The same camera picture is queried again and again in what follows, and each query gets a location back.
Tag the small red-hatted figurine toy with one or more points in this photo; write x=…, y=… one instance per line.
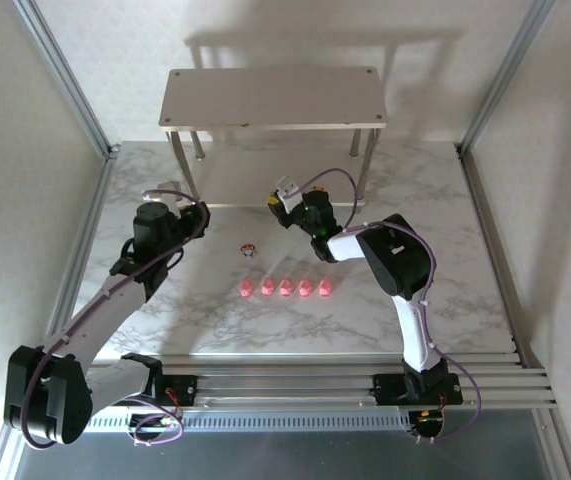
x=248, y=249

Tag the pink plastic pig toy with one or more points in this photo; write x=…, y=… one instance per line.
x=268, y=287
x=306, y=288
x=286, y=287
x=246, y=289
x=325, y=287

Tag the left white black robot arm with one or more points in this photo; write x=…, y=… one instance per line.
x=110, y=305

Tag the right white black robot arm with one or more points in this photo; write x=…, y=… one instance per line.
x=415, y=330

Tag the two-tier metal shelf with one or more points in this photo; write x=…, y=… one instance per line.
x=265, y=100

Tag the aluminium side rail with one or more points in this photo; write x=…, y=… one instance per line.
x=500, y=250
x=87, y=225

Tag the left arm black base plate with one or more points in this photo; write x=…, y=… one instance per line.
x=182, y=387

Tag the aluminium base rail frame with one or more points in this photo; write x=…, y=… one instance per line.
x=290, y=380

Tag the aluminium corner post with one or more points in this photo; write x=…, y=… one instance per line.
x=67, y=75
x=505, y=75

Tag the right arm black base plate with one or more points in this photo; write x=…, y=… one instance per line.
x=387, y=387

